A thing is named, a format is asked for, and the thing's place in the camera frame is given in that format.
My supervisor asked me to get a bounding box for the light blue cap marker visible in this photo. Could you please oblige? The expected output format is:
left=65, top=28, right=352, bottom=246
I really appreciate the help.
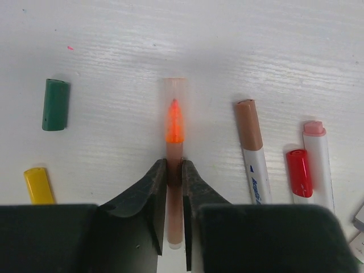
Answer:
left=349, top=232, right=364, bottom=264

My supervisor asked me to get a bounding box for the brown cap marker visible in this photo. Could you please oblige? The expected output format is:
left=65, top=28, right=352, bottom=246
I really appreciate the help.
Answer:
left=234, top=100, right=272, bottom=205

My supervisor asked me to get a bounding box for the red cap marker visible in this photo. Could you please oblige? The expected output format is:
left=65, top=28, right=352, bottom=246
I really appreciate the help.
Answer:
left=286, top=149, right=313, bottom=204

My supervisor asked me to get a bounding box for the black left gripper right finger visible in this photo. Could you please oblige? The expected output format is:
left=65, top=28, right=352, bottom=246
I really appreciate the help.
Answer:
left=181, top=160, right=229, bottom=270

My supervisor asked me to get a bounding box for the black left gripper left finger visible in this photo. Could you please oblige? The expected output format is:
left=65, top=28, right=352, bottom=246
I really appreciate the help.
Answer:
left=100, top=159, right=167, bottom=255

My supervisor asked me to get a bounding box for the yellow pen cap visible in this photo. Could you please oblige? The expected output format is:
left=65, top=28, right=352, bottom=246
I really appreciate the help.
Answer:
left=23, top=167, right=55, bottom=205

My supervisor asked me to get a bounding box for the pink cap marker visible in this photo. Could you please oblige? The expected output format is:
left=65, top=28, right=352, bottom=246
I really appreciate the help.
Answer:
left=303, top=121, right=335, bottom=213

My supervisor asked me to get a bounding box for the grey cap marker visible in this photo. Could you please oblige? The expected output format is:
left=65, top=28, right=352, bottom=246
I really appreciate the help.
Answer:
left=353, top=206, right=364, bottom=233

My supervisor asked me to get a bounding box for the dark green pen cap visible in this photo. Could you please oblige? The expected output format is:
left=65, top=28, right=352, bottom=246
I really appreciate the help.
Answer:
left=42, top=78, right=71, bottom=131

